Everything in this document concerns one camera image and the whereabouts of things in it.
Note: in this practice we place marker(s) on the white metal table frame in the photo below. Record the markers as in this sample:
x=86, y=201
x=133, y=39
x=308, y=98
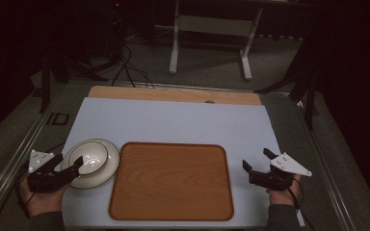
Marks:
x=215, y=25

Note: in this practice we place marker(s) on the black metal stand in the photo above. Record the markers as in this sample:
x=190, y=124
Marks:
x=308, y=93
x=46, y=83

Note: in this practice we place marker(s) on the aluminium floor rail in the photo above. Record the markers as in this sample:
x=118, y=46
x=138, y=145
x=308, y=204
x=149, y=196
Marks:
x=327, y=166
x=16, y=154

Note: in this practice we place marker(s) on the person's right hand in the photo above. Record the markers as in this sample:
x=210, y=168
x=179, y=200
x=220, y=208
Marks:
x=284, y=198

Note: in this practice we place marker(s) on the person's left hand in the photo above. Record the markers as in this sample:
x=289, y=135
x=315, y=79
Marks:
x=45, y=202

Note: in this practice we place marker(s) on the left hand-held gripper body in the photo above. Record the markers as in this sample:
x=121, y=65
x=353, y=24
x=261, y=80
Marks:
x=43, y=183

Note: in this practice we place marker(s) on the brown wooden tray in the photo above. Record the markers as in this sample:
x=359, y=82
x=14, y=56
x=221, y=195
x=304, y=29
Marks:
x=171, y=181

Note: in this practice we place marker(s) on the pale blue table mat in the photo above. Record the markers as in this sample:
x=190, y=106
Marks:
x=173, y=122

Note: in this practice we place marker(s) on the white bowl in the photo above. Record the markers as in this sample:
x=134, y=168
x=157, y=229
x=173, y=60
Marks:
x=91, y=155

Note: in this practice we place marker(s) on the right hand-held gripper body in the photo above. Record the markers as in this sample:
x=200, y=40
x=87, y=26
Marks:
x=276, y=181

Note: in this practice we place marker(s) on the white plate with dark rim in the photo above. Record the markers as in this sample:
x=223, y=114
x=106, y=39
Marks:
x=109, y=170

